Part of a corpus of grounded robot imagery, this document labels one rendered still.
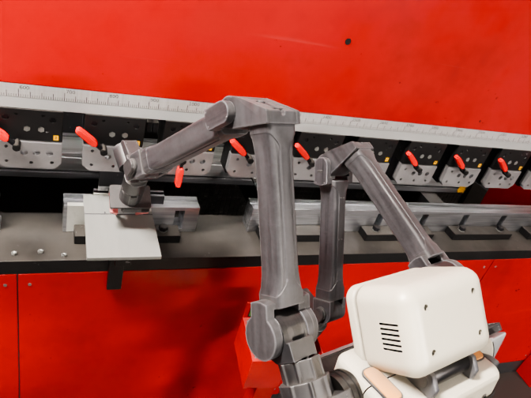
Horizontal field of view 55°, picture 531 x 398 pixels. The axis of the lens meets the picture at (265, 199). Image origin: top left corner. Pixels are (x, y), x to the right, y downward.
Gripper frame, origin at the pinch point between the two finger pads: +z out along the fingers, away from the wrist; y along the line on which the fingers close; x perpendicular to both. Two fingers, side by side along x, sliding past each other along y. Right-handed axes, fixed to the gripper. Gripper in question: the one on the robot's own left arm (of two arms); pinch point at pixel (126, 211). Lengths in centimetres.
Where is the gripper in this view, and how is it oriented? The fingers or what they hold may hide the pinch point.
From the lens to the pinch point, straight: 143.3
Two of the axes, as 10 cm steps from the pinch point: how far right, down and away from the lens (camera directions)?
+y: -9.2, -0.2, -3.9
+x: 1.6, 8.9, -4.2
